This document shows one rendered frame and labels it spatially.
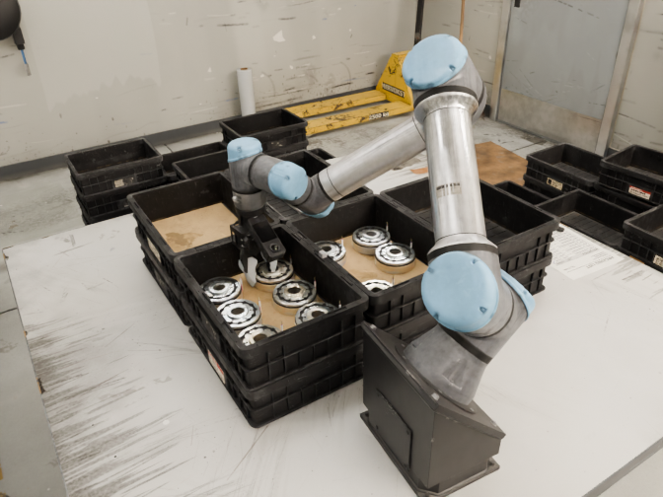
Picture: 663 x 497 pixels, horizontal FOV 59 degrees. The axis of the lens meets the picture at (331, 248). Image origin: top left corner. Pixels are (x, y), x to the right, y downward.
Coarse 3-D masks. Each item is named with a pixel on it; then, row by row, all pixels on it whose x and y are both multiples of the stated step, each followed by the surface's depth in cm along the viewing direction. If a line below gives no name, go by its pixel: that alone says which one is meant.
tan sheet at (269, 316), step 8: (248, 288) 144; (256, 288) 143; (248, 296) 141; (256, 296) 141; (264, 296) 141; (264, 304) 138; (272, 304) 138; (264, 312) 135; (272, 312) 135; (264, 320) 133; (272, 320) 132; (280, 320) 132; (288, 320) 132; (280, 328) 130
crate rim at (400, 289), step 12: (348, 204) 159; (408, 216) 152; (432, 228) 146; (336, 264) 133; (348, 276) 129; (420, 276) 129; (360, 288) 125; (396, 288) 125; (408, 288) 127; (372, 300) 123; (384, 300) 124
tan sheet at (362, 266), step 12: (348, 240) 162; (348, 252) 156; (348, 264) 151; (360, 264) 151; (372, 264) 151; (420, 264) 150; (360, 276) 147; (372, 276) 146; (384, 276) 146; (396, 276) 146; (408, 276) 146
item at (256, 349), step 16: (176, 256) 138; (320, 256) 136; (336, 272) 131; (192, 288) 128; (352, 288) 125; (208, 304) 122; (352, 304) 121; (368, 304) 124; (224, 320) 117; (320, 320) 116; (336, 320) 119; (272, 336) 113; (288, 336) 114; (304, 336) 116; (240, 352) 110; (256, 352) 111
